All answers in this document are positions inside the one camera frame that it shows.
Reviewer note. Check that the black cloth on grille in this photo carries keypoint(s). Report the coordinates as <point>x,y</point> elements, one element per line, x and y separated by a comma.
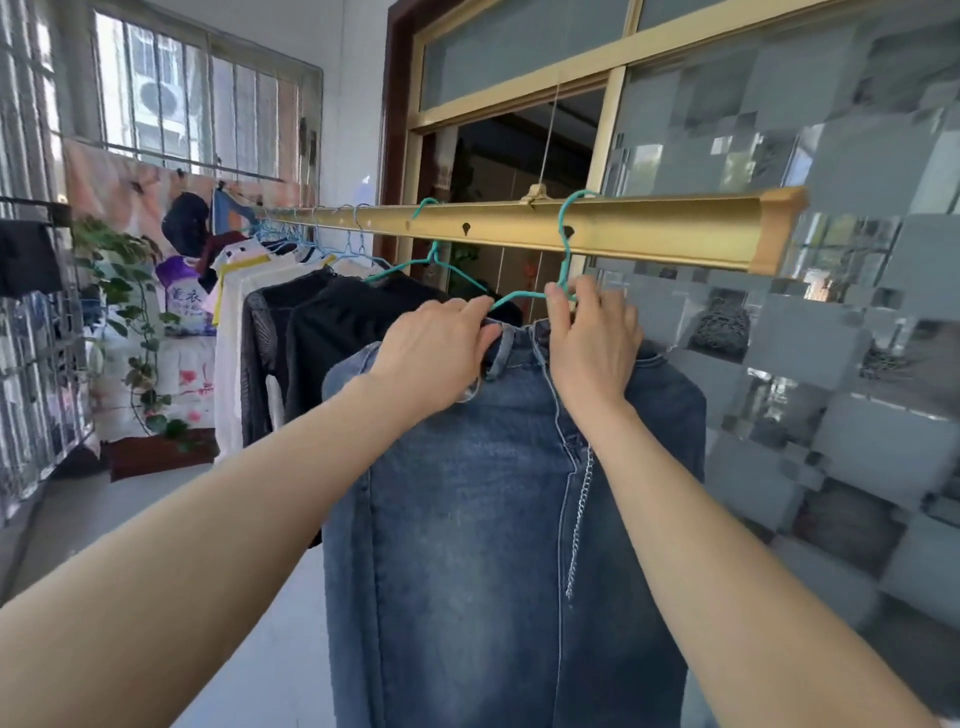
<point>30,259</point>

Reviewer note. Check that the navy bucket hat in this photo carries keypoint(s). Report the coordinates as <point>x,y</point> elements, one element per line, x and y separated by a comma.
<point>184,225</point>

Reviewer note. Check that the person's right hand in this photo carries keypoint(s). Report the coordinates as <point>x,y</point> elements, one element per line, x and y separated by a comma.
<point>592,352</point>

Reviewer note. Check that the brown door frame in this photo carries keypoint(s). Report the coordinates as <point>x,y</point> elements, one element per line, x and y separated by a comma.
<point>394,112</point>

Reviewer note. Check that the green leafy plant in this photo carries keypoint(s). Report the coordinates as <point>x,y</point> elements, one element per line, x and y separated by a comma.
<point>112,255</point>

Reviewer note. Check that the dark red t-shirt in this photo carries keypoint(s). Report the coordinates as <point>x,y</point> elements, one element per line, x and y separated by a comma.
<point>217,244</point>

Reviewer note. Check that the blue fabric cover white trim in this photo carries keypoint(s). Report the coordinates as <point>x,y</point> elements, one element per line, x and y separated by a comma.
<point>225,210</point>

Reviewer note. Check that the metal mop poles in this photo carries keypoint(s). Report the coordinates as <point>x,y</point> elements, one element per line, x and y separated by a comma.
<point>307,157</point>

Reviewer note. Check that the side window metal grille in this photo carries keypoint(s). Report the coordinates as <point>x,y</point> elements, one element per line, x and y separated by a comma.
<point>37,375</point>

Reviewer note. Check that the black sheer blouse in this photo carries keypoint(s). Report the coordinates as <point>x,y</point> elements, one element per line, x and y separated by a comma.
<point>259,337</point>

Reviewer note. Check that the gold clothes rail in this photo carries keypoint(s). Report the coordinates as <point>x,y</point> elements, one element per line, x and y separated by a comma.
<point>675,225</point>

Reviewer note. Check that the purple white detergent bag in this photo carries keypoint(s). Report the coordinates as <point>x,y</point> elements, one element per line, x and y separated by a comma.
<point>184,300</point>

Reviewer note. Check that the outdoor air conditioner unit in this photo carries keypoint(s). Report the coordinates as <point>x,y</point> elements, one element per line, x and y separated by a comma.
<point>159,99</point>

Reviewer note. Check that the white red floral cloth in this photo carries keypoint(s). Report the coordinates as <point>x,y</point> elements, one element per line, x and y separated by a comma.
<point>187,375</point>

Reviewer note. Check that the grey metal window pole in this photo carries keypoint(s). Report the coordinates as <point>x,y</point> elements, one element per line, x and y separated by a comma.
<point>187,160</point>

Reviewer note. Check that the person's left forearm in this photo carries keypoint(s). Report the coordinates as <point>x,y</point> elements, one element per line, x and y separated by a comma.
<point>165,585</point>

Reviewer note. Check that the orange patterned hanging sheet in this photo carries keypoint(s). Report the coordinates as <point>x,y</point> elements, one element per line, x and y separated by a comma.
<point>112,187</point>

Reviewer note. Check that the sheer white lace-collar shirt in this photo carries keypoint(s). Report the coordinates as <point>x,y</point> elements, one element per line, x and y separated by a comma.
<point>229,360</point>

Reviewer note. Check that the person's right forearm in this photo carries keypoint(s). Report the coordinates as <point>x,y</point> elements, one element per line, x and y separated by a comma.
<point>735,585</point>

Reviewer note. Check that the person's left hand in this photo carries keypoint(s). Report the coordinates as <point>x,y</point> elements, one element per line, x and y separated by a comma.
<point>435,360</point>

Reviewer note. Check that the gold framed glass door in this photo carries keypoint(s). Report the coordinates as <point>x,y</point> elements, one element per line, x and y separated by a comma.
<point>615,112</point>

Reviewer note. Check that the black shorts with logo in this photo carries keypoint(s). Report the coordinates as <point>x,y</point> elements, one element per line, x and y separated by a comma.
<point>337,315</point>

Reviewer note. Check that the window with metal bars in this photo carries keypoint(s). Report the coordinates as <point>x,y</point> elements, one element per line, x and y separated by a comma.
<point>225,112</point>

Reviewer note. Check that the mustard yellow t-shirt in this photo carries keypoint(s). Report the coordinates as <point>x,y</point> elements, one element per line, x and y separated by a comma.
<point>240,261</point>

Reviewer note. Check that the white paper notice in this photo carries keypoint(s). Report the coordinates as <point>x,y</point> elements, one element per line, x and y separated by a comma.
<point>362,191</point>

